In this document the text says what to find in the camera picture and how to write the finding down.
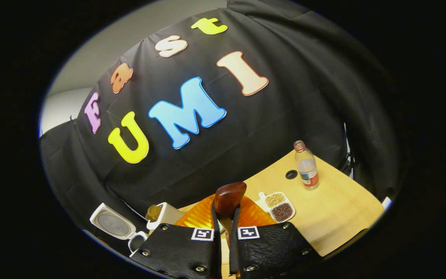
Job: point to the white rice cooker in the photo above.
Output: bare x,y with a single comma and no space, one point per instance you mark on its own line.
112,224

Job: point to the brown bread slice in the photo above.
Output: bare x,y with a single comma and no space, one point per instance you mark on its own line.
154,213

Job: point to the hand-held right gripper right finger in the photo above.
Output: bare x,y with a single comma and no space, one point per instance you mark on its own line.
273,250

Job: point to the clear plastic water bottle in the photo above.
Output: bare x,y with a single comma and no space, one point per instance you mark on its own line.
307,170

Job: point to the black backdrop cloth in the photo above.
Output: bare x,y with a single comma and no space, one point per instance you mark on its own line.
265,128

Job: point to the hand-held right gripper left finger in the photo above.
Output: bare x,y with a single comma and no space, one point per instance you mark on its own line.
172,250

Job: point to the white toaster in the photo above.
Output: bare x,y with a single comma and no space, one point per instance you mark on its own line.
170,215

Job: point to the white divided bean dish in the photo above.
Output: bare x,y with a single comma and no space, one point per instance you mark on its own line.
283,212

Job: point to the brown wooden spoon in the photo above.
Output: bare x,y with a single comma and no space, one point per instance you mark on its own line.
229,197

